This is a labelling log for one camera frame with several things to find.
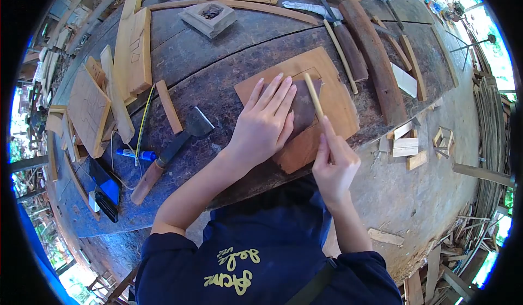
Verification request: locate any black phone with blue screen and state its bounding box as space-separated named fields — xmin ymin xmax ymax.
xmin=89 ymin=157 xmax=121 ymax=206

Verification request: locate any long pale wooden plank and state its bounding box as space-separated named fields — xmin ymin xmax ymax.
xmin=100 ymin=44 xmax=136 ymax=145

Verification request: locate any short wooden strip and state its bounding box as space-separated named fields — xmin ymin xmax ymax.
xmin=155 ymin=80 xmax=184 ymax=135

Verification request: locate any square carved wooden block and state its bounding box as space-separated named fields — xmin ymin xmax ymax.
xmin=178 ymin=0 xmax=238 ymax=39

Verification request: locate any dark brown sandpaper sheet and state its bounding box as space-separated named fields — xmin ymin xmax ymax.
xmin=261 ymin=79 xmax=323 ymax=141

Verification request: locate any white work glove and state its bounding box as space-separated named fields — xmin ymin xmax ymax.
xmin=281 ymin=0 xmax=345 ymax=20

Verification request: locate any person's right thumb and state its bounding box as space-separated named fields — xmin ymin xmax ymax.
xmin=317 ymin=134 xmax=330 ymax=164

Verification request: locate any person's left middle finger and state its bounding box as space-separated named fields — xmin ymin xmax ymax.
xmin=271 ymin=76 xmax=293 ymax=106

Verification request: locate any small wooden block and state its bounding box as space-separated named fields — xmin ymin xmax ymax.
xmin=84 ymin=55 xmax=106 ymax=87

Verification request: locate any long light wooden plank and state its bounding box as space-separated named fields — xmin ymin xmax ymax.
xmin=113 ymin=0 xmax=144 ymax=106

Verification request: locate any person's left hand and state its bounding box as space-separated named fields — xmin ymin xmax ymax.
xmin=227 ymin=73 xmax=298 ymax=171

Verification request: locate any person's body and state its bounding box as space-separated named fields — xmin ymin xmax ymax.
xmin=135 ymin=173 xmax=403 ymax=305

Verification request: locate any heap of wooden scraps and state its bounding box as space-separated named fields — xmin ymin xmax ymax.
xmin=404 ymin=206 xmax=512 ymax=305

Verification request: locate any person's left thumb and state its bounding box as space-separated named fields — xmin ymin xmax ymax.
xmin=283 ymin=110 xmax=296 ymax=142

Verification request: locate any chisel with dark handle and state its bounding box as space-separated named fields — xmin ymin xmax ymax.
xmin=312 ymin=0 xmax=369 ymax=83

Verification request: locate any white wooden piece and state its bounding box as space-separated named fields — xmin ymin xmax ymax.
xmin=390 ymin=62 xmax=418 ymax=98

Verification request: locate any brown wooden slat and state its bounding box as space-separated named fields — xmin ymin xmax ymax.
xmin=399 ymin=34 xmax=428 ymax=102

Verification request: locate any yellow measuring tape strip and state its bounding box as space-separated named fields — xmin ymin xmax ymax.
xmin=134 ymin=85 xmax=156 ymax=167

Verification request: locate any small open wooden frame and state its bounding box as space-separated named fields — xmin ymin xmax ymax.
xmin=433 ymin=126 xmax=456 ymax=159

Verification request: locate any black power bank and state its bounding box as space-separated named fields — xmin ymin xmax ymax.
xmin=94 ymin=186 xmax=119 ymax=224

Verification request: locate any flat wooden scrap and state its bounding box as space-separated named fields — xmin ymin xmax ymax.
xmin=367 ymin=228 xmax=405 ymax=247

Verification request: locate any stack of thin wooden laths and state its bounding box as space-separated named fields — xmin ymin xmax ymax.
xmin=473 ymin=71 xmax=516 ymax=221

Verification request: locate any thin light wooden stick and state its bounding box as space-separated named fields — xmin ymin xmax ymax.
xmin=303 ymin=73 xmax=336 ymax=142

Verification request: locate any thin edge wooden slat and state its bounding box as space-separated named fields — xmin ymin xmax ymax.
xmin=431 ymin=25 xmax=459 ymax=89

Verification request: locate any square wooden plank with lines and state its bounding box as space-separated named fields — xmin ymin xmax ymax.
xmin=67 ymin=63 xmax=112 ymax=159

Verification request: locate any person's left index finger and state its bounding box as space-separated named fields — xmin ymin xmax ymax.
xmin=281 ymin=85 xmax=298 ymax=113

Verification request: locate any blue marker pen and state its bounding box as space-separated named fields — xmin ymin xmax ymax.
xmin=115 ymin=148 xmax=157 ymax=162

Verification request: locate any reddish wooden board with recess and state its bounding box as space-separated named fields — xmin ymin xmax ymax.
xmin=234 ymin=46 xmax=360 ymax=174

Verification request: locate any long thin pale stick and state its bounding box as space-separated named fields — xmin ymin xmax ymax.
xmin=322 ymin=19 xmax=359 ymax=95

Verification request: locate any wide chisel with wooden handle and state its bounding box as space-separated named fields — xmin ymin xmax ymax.
xmin=130 ymin=106 xmax=215 ymax=206

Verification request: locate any narrow wooden slat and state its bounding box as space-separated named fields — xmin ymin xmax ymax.
xmin=371 ymin=15 xmax=413 ymax=72

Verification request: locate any wooden plank with pencil marks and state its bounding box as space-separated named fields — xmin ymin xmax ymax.
xmin=127 ymin=6 xmax=153 ymax=96

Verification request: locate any white cable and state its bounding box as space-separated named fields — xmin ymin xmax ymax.
xmin=110 ymin=130 xmax=139 ymax=191

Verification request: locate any person's left little finger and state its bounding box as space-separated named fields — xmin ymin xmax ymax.
xmin=244 ymin=78 xmax=265 ymax=109

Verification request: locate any pile of wooden offcuts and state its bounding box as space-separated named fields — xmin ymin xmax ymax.
xmin=386 ymin=120 xmax=428 ymax=171

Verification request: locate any long curved wooden strip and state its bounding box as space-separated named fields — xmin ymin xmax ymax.
xmin=145 ymin=0 xmax=320 ymax=26

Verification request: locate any person's right index finger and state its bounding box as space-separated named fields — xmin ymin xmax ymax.
xmin=322 ymin=116 xmax=345 ymax=152

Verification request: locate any person's left ring finger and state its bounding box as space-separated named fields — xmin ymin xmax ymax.
xmin=261 ymin=73 xmax=284 ymax=103

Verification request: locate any metal stand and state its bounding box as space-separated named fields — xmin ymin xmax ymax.
xmin=445 ymin=33 xmax=497 ymax=71

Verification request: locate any person's right hand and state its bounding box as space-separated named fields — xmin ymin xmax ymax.
xmin=312 ymin=116 xmax=362 ymax=208

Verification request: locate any dark long wooden plank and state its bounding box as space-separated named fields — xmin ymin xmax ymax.
xmin=339 ymin=0 xmax=408 ymax=126

